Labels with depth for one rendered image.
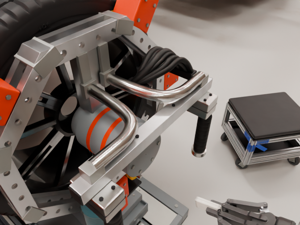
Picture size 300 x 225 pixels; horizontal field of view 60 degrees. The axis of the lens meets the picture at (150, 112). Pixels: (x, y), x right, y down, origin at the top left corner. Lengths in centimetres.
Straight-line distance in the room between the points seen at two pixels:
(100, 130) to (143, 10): 30
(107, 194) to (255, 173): 140
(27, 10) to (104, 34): 15
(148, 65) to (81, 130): 23
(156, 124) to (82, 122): 22
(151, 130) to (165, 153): 125
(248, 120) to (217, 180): 41
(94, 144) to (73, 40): 25
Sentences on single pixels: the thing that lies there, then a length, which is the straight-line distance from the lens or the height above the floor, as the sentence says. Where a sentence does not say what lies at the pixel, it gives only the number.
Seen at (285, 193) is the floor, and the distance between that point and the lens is 176.
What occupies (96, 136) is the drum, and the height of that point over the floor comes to 89.
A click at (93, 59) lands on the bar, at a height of 105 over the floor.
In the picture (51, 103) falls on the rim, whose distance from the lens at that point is 70.
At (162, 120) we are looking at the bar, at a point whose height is 98.
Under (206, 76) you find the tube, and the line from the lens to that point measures 63.
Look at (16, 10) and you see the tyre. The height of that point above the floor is 117.
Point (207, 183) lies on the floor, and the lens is 165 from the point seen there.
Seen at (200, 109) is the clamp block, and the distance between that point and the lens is 65.
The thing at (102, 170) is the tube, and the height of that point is 99.
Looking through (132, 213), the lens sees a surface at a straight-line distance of 135.
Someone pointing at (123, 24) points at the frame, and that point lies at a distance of 62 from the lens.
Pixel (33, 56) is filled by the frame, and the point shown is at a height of 111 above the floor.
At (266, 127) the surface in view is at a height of 34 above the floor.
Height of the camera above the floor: 134
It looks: 41 degrees down
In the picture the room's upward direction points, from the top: straight up
